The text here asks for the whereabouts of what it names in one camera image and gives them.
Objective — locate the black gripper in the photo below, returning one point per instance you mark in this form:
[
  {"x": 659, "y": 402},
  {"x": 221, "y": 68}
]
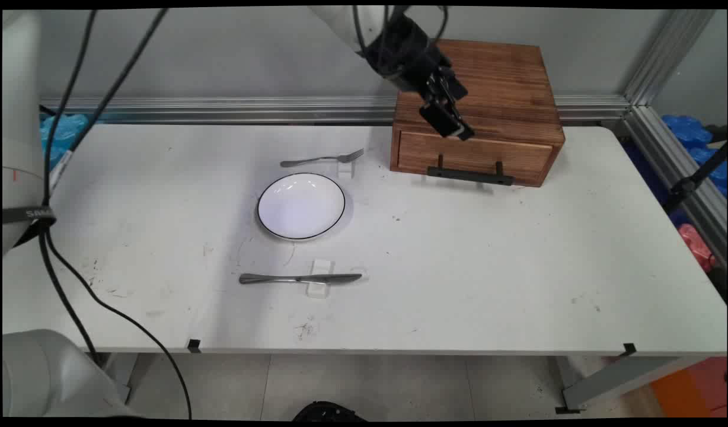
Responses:
[{"x": 399, "y": 53}]

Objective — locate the upright aluminium frame post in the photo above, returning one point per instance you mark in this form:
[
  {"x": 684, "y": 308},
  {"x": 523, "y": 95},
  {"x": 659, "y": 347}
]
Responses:
[{"x": 666, "y": 53}]

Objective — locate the red plastic bag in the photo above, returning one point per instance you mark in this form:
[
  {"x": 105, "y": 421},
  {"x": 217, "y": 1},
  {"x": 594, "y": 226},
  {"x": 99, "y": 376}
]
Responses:
[{"x": 696, "y": 246}]

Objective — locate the slanted aluminium frame rail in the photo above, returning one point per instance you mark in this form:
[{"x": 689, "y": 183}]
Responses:
[{"x": 672, "y": 160}]

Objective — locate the white plate with black rim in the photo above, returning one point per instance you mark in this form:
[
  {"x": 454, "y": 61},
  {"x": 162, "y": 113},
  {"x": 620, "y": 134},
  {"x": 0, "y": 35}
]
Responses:
[{"x": 302, "y": 206}]

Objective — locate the brown wooden drawer cabinet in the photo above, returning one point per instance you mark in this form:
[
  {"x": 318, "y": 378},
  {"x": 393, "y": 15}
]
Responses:
[{"x": 500, "y": 77}]

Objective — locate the small white fork rest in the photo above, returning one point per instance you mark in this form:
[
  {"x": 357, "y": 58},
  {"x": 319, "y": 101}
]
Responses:
[{"x": 346, "y": 171}]

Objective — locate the small black table clip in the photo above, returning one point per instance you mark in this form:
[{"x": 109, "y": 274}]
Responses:
[
  {"x": 629, "y": 349},
  {"x": 194, "y": 346}
]

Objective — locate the blue plastic bag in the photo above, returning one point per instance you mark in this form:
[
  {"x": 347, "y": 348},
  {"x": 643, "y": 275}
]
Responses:
[
  {"x": 690, "y": 133},
  {"x": 64, "y": 133}
]

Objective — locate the black object on floor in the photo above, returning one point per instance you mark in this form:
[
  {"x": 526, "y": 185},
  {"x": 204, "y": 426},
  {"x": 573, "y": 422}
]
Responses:
[{"x": 328, "y": 412}]

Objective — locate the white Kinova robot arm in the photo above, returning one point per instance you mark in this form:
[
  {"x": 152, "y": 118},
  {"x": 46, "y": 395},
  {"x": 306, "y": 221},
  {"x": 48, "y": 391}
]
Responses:
[{"x": 20, "y": 118}]

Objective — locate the grey metal table leg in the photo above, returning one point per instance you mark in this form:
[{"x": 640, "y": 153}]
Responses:
[
  {"x": 118, "y": 373},
  {"x": 613, "y": 382}
]

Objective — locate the orange box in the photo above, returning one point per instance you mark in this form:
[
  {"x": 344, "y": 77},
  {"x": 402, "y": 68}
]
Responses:
[{"x": 690, "y": 391}]

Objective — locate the silver metal knife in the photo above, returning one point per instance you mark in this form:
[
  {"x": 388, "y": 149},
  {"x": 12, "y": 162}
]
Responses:
[{"x": 269, "y": 279}]

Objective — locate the white knife rest block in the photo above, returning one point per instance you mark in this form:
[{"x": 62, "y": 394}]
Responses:
[{"x": 316, "y": 290}]

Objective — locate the black tripod stand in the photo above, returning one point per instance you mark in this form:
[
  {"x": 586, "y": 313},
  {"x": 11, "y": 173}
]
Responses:
[{"x": 693, "y": 181}]

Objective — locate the horizontal aluminium frame rail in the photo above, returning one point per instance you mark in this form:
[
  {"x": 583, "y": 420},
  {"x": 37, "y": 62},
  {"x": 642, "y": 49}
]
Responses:
[{"x": 222, "y": 110}]

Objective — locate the silver metal fork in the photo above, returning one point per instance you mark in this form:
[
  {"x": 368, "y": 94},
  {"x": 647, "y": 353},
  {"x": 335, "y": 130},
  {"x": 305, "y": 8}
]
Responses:
[{"x": 316, "y": 160}]

